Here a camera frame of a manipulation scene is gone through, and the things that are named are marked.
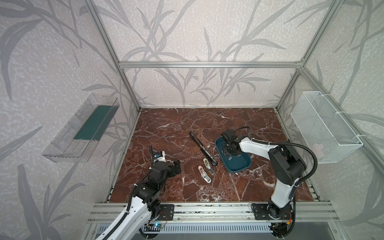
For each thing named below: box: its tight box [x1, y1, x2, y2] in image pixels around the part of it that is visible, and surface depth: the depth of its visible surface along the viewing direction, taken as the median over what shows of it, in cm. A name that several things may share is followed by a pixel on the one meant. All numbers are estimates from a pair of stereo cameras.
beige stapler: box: [203, 158, 216, 176], surface depth 89 cm
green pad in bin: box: [73, 105, 120, 141], surface depth 68 cm
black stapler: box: [190, 132, 218, 167], surface depth 97 cm
